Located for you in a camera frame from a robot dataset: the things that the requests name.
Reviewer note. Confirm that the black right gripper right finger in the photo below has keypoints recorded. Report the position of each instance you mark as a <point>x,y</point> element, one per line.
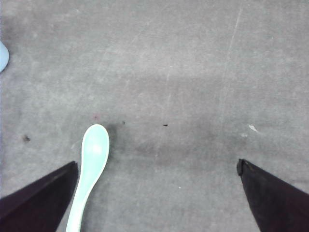
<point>276,205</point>

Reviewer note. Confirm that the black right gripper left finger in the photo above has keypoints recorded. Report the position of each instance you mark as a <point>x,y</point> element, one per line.
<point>39,206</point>

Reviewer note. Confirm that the mint green plastic spoon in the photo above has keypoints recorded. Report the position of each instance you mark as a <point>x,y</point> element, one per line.
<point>94,155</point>

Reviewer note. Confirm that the light blue plastic cup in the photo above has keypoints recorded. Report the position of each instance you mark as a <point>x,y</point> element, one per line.
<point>4,56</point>

